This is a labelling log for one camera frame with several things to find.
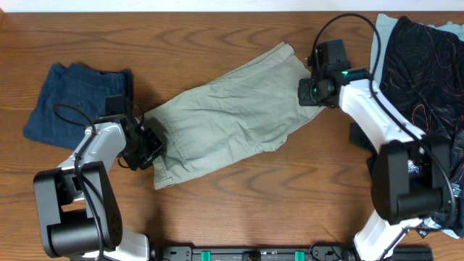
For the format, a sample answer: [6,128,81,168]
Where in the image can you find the khaki beige shorts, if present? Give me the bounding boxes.
[145,43,322,189]

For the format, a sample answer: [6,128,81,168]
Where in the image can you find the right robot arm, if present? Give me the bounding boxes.
[297,68,456,260]

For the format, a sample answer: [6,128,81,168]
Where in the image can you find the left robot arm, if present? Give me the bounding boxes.
[33,115,165,260]

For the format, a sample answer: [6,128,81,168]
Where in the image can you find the folded navy blue shorts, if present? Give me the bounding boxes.
[23,63,133,149]

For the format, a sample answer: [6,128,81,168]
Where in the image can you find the light blue garment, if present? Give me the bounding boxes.
[370,14,463,83]

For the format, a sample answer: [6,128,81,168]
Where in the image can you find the black patterned shorts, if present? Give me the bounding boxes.
[379,17,463,239]

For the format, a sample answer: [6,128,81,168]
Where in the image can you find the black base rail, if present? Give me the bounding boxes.
[155,245,434,261]

